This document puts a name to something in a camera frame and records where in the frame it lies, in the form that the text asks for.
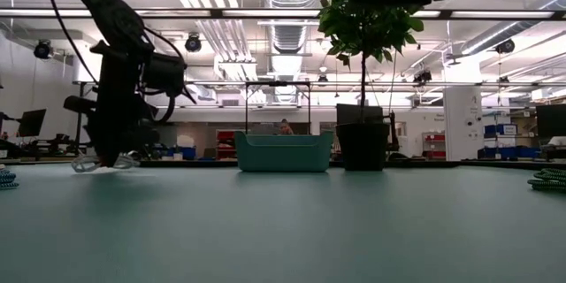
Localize red storage bin shelf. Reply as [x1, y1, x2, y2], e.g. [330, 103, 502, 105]
[422, 131, 446, 161]

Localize blue braided USB-C cable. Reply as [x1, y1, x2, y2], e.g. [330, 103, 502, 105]
[0, 168, 20, 190]

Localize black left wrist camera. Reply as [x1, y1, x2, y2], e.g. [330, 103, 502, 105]
[143, 51, 187, 98]

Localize silver round ventilation duct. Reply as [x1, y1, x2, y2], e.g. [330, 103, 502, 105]
[260, 0, 322, 103]

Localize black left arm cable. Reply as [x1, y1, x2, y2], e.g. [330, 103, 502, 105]
[41, 0, 101, 86]

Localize teal plastic bin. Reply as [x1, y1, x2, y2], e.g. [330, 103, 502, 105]
[233, 130, 335, 173]

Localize teal table mat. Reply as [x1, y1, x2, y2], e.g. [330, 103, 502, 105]
[0, 165, 566, 283]

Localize black ceiling spotlight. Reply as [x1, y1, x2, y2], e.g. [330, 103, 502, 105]
[34, 39, 53, 60]
[184, 33, 203, 53]
[494, 38, 516, 56]

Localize green braided USB-C cable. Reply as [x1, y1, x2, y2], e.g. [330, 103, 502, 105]
[526, 167, 566, 194]

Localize green leafy artificial tree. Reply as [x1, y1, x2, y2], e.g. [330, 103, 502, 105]
[317, 0, 425, 125]

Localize blue storage bin shelf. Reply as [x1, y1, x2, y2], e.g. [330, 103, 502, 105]
[483, 123, 541, 161]

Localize black rectangular stand frame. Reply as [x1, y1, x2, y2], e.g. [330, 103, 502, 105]
[244, 80, 312, 136]

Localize white USB-C cable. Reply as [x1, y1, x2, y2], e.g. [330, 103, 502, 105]
[70, 152, 142, 174]

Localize white square pillar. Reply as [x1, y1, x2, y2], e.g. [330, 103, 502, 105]
[443, 86, 484, 162]

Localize black plant pot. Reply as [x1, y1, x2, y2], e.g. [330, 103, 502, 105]
[334, 122, 391, 172]

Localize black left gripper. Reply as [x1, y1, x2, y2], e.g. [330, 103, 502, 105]
[87, 39, 159, 168]

